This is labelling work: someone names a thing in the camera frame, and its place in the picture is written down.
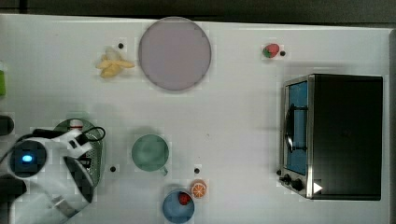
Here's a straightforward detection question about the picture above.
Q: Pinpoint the orange slice toy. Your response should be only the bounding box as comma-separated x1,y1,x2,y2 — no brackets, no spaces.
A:
191,179,207,199

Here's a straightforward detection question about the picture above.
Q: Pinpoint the blue bowl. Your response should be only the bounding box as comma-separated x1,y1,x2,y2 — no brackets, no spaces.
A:
162,189,195,224

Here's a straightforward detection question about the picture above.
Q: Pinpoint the silver toaster oven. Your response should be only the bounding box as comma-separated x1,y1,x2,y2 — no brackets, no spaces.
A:
276,74,384,201

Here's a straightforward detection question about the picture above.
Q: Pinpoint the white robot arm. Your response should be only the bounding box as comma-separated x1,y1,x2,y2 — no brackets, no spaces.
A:
5,130,94,224

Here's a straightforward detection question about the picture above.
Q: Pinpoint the small red toy in bowl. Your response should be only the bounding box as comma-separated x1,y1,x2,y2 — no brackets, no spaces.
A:
178,192,191,205

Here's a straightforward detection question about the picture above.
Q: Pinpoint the green mug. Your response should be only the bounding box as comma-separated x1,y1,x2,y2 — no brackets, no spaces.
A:
132,134,170,176

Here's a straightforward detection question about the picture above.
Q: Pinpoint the plush strawberry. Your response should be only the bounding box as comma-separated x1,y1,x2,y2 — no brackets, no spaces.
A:
262,43,280,59

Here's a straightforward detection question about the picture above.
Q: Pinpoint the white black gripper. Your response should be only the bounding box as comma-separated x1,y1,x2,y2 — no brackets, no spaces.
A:
54,129,93,169

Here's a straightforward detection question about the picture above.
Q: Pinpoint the plush peeled banana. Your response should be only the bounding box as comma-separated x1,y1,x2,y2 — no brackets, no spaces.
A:
96,47,134,78

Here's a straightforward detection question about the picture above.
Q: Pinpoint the lilac round plate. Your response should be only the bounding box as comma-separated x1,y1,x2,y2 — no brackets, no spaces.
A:
138,17,212,91

